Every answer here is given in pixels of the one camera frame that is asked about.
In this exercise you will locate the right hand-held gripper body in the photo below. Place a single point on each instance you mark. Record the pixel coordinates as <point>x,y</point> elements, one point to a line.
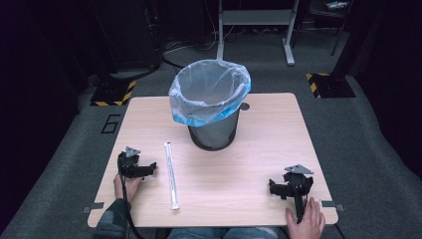
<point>298,184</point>

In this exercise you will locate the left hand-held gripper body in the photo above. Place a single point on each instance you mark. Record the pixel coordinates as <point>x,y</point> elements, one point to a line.
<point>130,162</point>

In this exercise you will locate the white paper-wrapped straw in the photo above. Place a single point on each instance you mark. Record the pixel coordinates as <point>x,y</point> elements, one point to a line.
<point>171,176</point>

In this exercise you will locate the black mesh trash bin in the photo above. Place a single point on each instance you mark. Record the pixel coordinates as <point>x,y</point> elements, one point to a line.
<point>215,136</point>

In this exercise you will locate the translucent blue bin bag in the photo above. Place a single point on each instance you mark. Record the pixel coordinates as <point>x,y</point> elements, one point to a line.
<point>205,89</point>

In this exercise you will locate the person's left hand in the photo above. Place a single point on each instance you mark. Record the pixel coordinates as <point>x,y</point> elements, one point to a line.
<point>132,187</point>

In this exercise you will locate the person's right hand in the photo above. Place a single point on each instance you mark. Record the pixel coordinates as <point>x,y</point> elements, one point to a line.
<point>310,225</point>

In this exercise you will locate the grey tape strip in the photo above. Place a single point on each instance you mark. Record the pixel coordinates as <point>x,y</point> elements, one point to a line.
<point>331,205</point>
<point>94,207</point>

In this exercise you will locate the person's legs in jeans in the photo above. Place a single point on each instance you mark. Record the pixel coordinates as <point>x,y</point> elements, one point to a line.
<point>222,233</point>

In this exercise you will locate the dark round table grommet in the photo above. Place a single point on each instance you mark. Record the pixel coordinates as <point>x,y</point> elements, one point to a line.
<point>245,106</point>

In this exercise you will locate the dark cabinet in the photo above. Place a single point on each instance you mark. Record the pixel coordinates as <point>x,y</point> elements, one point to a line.
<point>129,30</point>

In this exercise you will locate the black yellow striped base plate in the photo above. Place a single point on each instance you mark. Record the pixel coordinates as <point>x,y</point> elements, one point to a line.
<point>331,86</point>
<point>114,94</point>

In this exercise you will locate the black upright post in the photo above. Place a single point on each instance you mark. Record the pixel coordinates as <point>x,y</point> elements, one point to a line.
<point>350,36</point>

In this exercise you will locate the white metal desk frame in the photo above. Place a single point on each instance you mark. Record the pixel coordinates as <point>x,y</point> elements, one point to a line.
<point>255,16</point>

